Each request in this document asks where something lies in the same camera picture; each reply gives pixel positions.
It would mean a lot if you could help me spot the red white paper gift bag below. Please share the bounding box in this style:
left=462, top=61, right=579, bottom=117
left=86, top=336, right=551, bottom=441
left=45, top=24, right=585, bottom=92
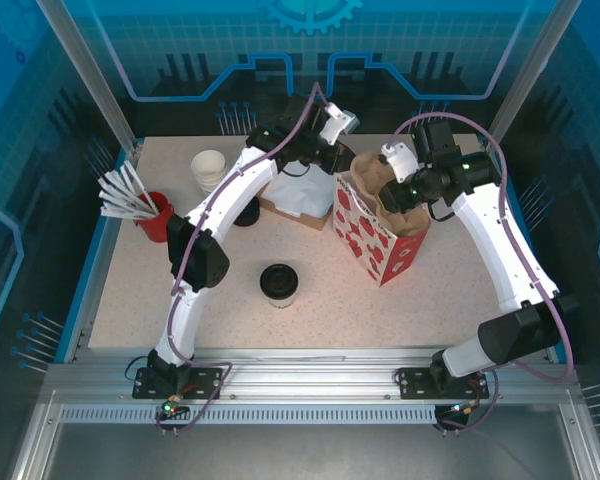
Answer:
left=332, top=153, right=431, bottom=289

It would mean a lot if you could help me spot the grey metal sheet panel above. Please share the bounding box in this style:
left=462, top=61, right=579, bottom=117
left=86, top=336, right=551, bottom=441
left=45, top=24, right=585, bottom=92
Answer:
left=24, top=399, right=581, bottom=480

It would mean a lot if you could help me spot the brown pulp cup carrier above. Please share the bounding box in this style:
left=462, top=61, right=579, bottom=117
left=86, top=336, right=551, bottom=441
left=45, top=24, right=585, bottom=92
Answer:
left=349, top=152, right=430, bottom=240

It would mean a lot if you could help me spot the aluminium frame post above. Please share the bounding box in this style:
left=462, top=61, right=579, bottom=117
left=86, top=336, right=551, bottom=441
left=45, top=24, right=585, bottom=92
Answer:
left=35, top=0, right=144, bottom=156
left=481, top=0, right=581, bottom=156

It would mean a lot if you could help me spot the slotted grey cable duct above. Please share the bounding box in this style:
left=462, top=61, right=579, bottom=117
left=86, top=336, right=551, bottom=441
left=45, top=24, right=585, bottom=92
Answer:
left=58, top=404, right=440, bottom=427

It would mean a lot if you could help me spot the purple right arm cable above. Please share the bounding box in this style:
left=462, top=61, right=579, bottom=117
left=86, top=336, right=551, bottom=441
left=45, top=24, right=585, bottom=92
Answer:
left=387, top=110, right=576, bottom=436

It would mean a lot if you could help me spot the red straw holder cup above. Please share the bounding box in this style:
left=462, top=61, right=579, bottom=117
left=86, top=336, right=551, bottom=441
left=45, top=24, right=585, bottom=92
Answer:
left=133, top=191, right=175, bottom=244

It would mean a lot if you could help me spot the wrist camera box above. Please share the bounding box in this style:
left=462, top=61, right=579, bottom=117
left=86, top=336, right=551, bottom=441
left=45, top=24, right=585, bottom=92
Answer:
left=379, top=141, right=420, bottom=185
left=319, top=102, right=360, bottom=147

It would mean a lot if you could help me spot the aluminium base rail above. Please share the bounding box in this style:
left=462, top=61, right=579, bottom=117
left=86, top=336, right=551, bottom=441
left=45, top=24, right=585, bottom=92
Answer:
left=44, top=347, right=581, bottom=404

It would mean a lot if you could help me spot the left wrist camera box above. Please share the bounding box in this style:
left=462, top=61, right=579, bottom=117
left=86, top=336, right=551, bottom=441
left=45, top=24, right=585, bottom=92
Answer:
left=319, top=102, right=360, bottom=147

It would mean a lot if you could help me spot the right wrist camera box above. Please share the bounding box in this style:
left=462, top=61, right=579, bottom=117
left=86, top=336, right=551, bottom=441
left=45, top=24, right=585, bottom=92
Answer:
left=379, top=141, right=420, bottom=185

